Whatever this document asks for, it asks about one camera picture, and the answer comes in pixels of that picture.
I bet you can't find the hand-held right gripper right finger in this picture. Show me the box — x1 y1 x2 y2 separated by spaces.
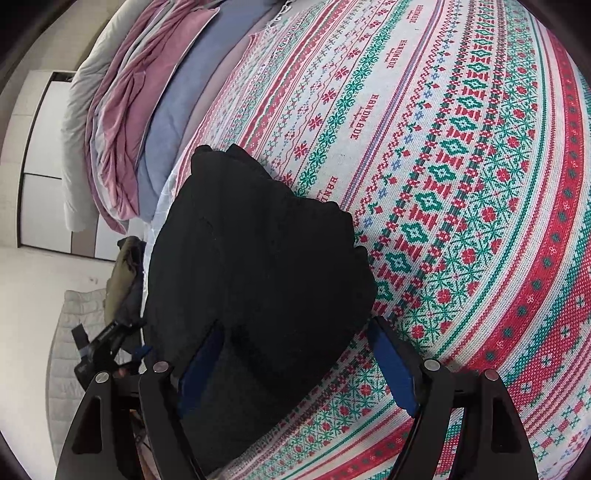
369 316 539 480

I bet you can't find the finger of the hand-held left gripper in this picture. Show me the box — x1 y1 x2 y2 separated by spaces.
121 345 153 376

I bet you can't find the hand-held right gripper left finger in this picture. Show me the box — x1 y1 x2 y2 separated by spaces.
55 319 227 480

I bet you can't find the black coat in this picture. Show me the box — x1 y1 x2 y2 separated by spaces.
142 143 380 477

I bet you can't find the grey quilted headboard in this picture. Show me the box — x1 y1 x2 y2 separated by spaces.
45 289 141 446

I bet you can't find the dark puffer jacket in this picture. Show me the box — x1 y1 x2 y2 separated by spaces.
116 240 147 325

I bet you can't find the olive jacket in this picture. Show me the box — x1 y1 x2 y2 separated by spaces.
103 236 145 320

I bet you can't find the patterned knit blanket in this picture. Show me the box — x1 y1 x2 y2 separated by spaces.
154 0 591 480

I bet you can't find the grey quilt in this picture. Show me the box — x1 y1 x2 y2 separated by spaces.
61 0 185 232

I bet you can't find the white and taupe wardrobe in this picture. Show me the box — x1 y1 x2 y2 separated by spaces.
0 69 118 263

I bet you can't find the blue quilt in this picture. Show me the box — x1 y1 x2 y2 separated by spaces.
135 0 280 223

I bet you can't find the pink velvet quilt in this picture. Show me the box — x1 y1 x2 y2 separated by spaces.
84 0 223 234

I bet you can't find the mauve quilt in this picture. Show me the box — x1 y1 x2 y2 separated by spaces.
170 7 289 163

